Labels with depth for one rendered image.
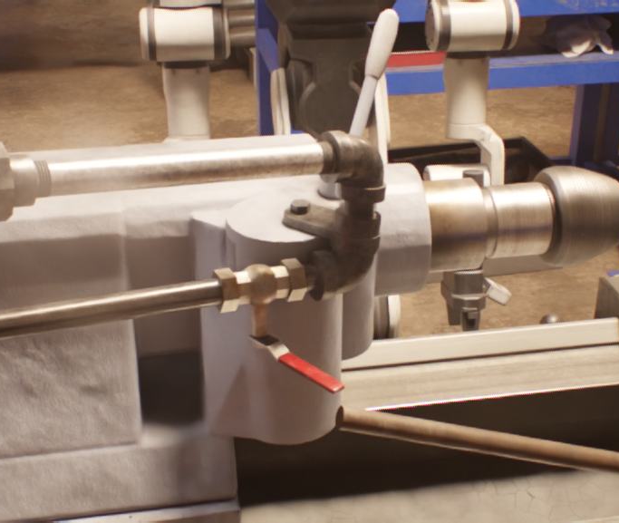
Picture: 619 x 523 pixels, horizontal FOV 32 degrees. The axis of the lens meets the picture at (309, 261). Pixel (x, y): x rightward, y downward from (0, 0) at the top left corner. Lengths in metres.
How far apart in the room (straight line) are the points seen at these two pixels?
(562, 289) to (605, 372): 1.94
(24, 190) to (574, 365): 0.77
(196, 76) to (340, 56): 0.22
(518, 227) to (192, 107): 0.84
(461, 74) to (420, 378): 0.66
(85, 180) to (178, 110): 1.03
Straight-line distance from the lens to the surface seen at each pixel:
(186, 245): 0.82
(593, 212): 0.94
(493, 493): 1.23
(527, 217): 0.93
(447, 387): 1.19
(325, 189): 0.81
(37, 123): 4.48
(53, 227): 0.82
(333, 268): 0.74
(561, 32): 3.00
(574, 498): 1.24
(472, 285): 1.79
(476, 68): 1.72
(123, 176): 0.66
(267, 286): 0.73
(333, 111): 1.67
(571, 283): 3.22
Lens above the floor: 1.49
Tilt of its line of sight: 27 degrees down
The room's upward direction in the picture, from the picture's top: straight up
